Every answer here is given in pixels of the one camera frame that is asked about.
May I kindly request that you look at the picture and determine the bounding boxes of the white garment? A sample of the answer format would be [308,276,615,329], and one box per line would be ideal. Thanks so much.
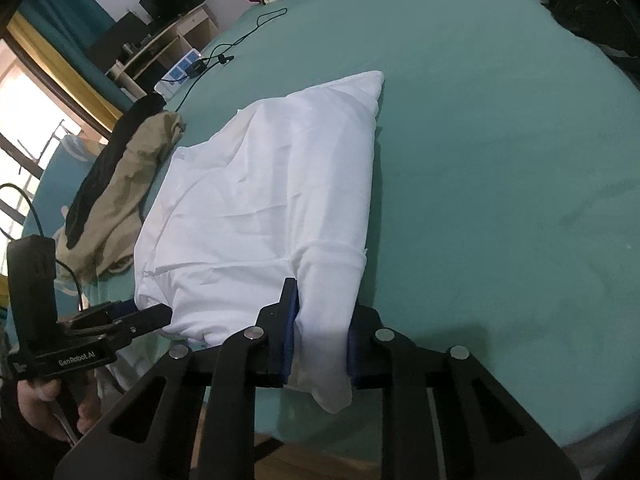
[134,70,384,414]

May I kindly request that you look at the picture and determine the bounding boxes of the black clothes pile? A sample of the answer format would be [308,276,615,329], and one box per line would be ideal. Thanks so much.
[542,0,639,56]

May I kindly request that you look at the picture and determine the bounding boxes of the person's left hand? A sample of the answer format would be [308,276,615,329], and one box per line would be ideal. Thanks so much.
[16,372,101,442]

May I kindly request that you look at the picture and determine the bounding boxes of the beige trousers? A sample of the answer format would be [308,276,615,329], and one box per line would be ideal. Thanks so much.
[56,112,184,283]

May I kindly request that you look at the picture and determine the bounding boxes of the black garment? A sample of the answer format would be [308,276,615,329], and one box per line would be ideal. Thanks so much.
[65,93,166,249]

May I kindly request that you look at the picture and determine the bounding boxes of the green bed sheet mattress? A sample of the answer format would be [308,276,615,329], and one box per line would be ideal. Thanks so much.
[172,0,639,445]

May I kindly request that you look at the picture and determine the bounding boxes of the yellow curtain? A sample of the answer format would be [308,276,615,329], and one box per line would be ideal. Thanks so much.
[2,12,122,138]

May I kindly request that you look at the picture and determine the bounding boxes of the beige wooden desk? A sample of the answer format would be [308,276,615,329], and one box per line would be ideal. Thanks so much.
[106,3,219,101]

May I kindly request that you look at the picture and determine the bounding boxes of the white blue power strip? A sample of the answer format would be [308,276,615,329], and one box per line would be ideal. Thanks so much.
[154,49,202,101]

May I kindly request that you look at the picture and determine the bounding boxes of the black speaker box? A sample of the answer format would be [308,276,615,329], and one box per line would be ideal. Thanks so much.
[85,12,149,73]

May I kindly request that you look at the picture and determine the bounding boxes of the teal curtain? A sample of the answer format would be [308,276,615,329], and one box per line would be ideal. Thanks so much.
[18,0,132,112]

